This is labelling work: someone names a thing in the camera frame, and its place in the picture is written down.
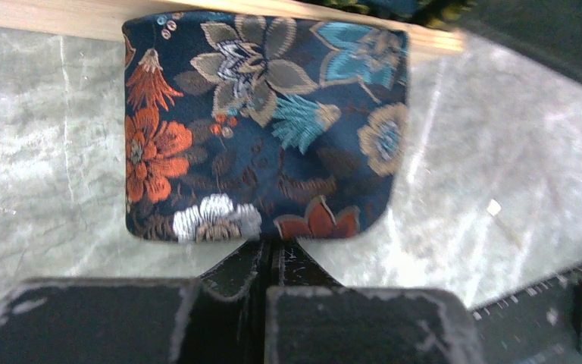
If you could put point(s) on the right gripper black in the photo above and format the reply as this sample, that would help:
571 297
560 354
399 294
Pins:
549 32

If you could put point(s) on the wooden compartment organizer box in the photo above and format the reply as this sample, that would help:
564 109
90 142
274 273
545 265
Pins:
237 19

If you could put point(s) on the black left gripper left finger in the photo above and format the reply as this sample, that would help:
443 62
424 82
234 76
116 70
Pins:
204 319

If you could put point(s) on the blue rolled tie yellow flowers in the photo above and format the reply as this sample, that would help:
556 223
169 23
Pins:
434 14

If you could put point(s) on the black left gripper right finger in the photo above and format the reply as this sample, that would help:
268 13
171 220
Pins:
311 318

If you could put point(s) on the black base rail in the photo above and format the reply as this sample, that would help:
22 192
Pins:
541 323

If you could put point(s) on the navy floral necktie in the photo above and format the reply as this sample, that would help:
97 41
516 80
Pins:
297 137

